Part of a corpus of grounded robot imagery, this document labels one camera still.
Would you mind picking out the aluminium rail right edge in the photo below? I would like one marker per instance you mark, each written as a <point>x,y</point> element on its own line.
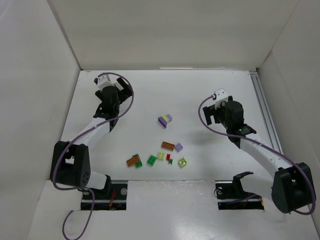
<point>265,111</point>

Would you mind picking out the lime transparent lego brick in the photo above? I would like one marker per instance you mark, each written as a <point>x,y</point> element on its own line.
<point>182,162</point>

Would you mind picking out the red lego brick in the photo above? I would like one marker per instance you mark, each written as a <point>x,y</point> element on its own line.
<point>168,157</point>

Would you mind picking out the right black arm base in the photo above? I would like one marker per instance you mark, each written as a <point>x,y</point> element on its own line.
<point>231,195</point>

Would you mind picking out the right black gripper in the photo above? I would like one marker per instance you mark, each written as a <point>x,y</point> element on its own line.
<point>211,112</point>

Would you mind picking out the orange lego brick right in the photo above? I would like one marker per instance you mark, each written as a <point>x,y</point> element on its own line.
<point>167,146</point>

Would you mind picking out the green lego under orange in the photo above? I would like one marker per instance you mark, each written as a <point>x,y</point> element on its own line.
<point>138,164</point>

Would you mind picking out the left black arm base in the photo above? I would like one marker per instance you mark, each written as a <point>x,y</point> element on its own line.
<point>116,200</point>

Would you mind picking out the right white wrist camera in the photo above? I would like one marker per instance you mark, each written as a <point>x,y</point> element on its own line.
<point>220,98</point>

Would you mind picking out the green lego brick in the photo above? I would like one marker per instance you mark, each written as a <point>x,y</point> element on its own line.
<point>151,160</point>

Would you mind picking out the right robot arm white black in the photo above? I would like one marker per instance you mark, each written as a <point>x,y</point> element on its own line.
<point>291,188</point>

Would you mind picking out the purple and yellow lego stack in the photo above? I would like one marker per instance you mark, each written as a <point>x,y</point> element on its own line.
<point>164,120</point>

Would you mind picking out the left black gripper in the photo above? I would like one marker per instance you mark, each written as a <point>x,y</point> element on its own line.
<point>124,86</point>

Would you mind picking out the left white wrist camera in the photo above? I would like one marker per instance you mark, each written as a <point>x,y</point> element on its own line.
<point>105,81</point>

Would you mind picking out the orange lego brick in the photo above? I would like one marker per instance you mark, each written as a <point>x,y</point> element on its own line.
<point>133,161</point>
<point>167,146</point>

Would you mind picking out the light purple lego brick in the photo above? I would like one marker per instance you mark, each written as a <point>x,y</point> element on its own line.
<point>178,147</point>

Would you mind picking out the pale yellow lego brick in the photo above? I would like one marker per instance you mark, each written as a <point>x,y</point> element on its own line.
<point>161,156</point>

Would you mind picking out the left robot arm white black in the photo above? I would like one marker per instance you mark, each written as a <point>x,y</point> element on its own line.
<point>71,165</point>

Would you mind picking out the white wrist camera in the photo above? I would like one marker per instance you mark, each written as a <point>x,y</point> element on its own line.
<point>220,98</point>
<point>105,81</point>

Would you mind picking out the orange lego brick left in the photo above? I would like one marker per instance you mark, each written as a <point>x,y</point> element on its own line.
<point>133,161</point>

